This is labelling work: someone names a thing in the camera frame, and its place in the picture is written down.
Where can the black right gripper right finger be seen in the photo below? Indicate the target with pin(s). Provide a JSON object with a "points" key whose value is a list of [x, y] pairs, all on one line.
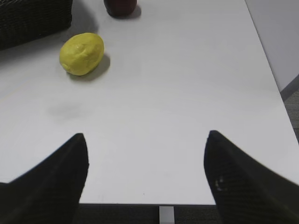
{"points": [[244, 190]]}

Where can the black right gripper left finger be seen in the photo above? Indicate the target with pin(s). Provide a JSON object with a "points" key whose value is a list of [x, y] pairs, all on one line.
{"points": [[50, 192]]}

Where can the black woven basket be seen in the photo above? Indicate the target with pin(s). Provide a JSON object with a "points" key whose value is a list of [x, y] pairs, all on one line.
{"points": [[22, 21]]}

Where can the yellow lemon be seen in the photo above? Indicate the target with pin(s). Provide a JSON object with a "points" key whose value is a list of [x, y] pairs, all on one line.
{"points": [[81, 53]]}

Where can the dark red apple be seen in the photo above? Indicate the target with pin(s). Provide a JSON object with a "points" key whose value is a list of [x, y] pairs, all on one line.
{"points": [[120, 8]]}

